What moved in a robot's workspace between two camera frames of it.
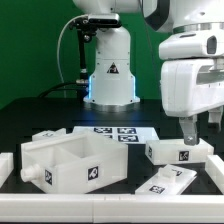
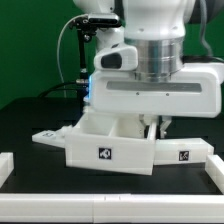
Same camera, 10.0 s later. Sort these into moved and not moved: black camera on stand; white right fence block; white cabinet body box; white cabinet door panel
Moved: white cabinet body box
Not moved: white cabinet door panel; black camera on stand; white right fence block
